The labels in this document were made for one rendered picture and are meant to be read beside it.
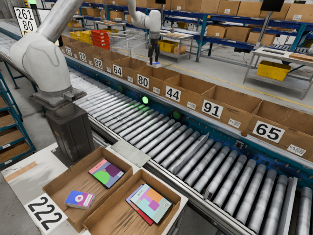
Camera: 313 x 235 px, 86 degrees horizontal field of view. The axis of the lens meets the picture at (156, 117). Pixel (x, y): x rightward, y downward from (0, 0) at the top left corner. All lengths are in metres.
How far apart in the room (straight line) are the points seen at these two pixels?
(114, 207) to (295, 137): 1.14
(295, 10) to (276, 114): 4.31
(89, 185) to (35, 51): 0.74
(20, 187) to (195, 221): 1.40
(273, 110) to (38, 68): 1.57
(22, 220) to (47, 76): 1.48
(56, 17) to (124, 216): 1.13
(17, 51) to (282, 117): 1.76
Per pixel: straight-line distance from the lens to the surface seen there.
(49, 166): 1.32
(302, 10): 5.70
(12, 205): 2.26
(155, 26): 1.60
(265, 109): 1.60
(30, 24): 2.18
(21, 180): 1.32
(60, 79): 0.98
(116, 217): 1.00
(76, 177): 1.18
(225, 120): 1.40
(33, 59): 0.97
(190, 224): 1.83
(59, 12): 1.22
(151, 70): 2.03
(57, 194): 1.15
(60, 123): 1.06
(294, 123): 1.62
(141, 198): 1.00
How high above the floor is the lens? 1.66
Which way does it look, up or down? 35 degrees down
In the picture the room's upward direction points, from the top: 3 degrees clockwise
